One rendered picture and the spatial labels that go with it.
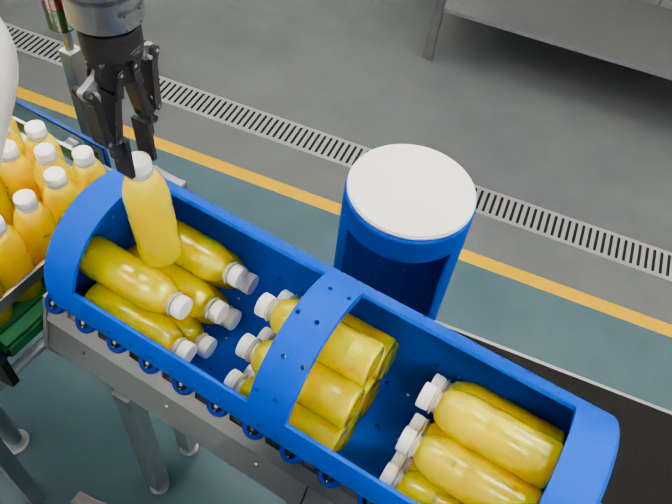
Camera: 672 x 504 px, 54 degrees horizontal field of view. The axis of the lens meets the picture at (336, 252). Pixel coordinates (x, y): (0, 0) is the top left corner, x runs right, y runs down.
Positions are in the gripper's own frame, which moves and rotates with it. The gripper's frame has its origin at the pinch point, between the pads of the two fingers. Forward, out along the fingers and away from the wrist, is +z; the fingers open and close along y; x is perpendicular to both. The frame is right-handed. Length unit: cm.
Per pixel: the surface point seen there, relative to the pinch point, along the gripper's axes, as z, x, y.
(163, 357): 24.8, -13.8, -14.5
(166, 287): 22.5, -7.0, -5.3
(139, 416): 84, 8, -8
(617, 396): 122, -99, 90
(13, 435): 128, 52, -21
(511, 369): 15, -60, 8
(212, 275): 25.1, -10.3, 2.1
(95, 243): 21.7, 7.8, -5.3
